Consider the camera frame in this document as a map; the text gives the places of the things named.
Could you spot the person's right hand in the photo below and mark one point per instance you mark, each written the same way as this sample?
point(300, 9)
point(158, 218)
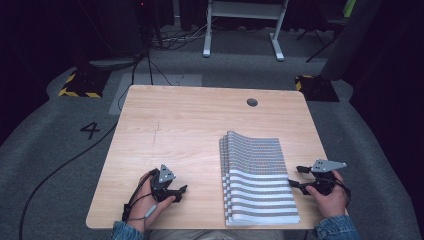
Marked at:
point(331, 203)

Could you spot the green panel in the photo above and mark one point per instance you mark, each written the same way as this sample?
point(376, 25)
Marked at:
point(349, 8)

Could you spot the grey slanted column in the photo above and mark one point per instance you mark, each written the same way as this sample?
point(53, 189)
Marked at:
point(350, 40)

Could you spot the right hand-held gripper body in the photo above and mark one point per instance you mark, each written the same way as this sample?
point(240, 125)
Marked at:
point(325, 181)

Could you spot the person's left hand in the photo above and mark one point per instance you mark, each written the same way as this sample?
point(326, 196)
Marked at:
point(143, 203)

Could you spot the striped cloth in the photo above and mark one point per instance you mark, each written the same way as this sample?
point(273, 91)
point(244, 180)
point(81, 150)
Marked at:
point(258, 176)

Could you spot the black equipment stand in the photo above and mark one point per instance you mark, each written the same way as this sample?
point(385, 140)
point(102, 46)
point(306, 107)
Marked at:
point(146, 26)

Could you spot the black tripod stand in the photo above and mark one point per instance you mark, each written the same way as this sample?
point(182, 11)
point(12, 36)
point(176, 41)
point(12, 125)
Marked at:
point(321, 36)

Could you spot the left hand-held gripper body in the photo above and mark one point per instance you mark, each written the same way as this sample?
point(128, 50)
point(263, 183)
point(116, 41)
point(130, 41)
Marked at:
point(159, 188)

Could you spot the white desk frame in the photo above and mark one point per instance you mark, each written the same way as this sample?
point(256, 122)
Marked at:
point(246, 10)

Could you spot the black yellow striped base plate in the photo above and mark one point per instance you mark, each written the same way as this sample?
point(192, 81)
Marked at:
point(85, 85)
point(316, 88)

